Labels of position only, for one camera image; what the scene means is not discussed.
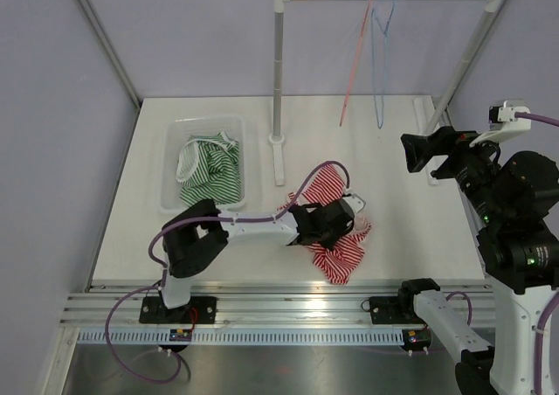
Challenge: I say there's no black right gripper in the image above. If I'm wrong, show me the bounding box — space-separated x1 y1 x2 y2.
402 125 511 224

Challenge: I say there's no red striped tank top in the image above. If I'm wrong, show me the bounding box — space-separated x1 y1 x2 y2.
296 164 372 285

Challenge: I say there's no blue wire hanger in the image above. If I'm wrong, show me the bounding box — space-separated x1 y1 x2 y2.
369 0 396 129

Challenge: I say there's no green striped tank top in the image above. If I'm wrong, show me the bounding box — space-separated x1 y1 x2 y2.
176 131 243 206

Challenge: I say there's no pink wire hanger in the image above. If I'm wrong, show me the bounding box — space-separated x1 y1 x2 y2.
339 0 373 128

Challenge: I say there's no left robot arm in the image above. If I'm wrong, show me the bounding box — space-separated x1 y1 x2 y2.
148 194 365 323

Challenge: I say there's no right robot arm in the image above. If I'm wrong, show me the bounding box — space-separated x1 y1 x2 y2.
396 127 558 394

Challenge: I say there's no clear plastic basket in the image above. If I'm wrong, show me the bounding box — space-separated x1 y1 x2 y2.
159 114 247 214

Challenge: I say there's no grey clothes rack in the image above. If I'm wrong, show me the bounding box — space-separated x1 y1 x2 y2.
269 0 505 186

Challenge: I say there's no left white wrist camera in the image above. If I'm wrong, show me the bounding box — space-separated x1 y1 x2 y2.
342 193 366 217

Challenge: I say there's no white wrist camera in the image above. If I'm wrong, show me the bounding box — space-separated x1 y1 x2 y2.
470 99 531 148
342 193 366 217

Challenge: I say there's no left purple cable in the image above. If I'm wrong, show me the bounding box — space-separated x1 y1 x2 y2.
105 161 353 385

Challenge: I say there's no purple cable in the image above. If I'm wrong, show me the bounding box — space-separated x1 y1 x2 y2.
445 112 559 395
105 161 353 385

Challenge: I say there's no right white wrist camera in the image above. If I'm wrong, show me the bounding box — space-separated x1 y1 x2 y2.
470 99 531 148

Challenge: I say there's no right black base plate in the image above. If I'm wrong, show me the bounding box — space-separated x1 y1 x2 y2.
361 296 424 325

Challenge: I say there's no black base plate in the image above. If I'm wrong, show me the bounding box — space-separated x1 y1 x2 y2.
361 296 424 325
139 296 217 325

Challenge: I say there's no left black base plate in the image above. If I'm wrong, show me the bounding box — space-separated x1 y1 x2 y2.
139 296 217 325

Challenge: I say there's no aluminium mounting rail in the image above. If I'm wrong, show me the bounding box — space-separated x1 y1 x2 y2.
56 279 499 329

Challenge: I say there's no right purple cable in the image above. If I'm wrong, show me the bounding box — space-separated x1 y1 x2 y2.
445 112 559 395

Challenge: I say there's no white slotted cable duct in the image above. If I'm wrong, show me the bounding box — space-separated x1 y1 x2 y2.
78 327 404 346

